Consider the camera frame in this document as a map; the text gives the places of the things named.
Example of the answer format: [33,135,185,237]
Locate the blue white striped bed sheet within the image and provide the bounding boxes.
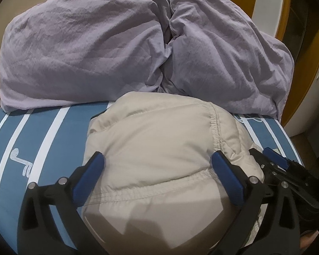
[0,101,305,255]

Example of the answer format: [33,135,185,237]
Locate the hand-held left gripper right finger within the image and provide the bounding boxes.
[211,151,302,255]

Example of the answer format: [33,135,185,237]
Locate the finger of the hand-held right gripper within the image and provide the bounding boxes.
[248,148,276,184]
[263,147,293,169]

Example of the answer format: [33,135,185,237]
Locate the wooden door frame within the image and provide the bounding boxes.
[218,0,319,129]

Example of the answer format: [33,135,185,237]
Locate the lavender duvet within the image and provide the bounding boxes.
[0,0,295,119]

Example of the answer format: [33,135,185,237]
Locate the beige puffer jacket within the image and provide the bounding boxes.
[81,91,266,255]

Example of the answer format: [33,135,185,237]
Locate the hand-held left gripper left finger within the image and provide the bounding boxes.
[19,151,106,255]

